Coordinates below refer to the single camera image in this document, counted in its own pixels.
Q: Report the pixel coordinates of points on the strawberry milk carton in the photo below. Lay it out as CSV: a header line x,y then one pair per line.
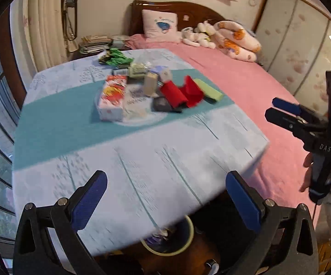
x,y
110,105

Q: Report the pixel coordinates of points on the green crumpled snack bag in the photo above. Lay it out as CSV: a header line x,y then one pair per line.
x,y
115,58

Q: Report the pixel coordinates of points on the yellow-rimmed trash bin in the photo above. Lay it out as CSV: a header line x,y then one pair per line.
x,y
171,241

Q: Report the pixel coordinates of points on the white small carton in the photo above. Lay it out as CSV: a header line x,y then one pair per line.
x,y
163,72

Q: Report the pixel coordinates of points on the floral wardrobe doors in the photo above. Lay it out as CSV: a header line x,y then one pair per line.
x,y
296,49

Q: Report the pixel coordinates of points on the stack of books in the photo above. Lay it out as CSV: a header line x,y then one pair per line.
x,y
94,44

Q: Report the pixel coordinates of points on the pink bed sheet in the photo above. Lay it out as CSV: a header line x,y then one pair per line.
x,y
280,171

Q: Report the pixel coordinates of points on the person's right hand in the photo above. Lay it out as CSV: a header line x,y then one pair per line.
x,y
326,174

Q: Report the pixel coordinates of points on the hanging bag on wall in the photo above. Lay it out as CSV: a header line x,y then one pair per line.
x,y
70,19

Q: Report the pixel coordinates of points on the dark wooden headboard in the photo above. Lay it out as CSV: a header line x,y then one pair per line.
x,y
188,14

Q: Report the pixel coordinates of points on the black foil wrapper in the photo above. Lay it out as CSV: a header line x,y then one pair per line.
x,y
160,104

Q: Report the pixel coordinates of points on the green snack packet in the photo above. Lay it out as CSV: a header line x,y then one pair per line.
x,y
209,92

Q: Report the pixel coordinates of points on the white plush toy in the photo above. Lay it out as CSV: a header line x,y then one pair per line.
x,y
199,36

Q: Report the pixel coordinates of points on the white embroidered pillow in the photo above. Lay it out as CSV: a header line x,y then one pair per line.
x,y
160,26

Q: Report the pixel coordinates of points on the clear plastic bottle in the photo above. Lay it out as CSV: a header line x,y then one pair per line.
x,y
144,61

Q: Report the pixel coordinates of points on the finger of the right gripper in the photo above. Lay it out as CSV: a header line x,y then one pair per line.
x,y
284,120
287,106

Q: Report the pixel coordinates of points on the white tissue pack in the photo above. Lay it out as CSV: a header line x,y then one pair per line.
x,y
137,106

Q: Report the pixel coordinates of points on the cream curtain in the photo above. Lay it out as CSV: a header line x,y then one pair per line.
x,y
43,29

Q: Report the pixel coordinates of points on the red paper box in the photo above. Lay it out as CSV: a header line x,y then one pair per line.
x,y
188,95

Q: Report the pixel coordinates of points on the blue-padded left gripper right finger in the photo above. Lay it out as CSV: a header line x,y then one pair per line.
x,y
251,207

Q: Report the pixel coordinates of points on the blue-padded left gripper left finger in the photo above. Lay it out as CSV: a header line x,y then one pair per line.
x,y
74,213

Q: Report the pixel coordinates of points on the beige small carton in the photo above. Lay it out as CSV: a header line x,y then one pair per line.
x,y
150,84

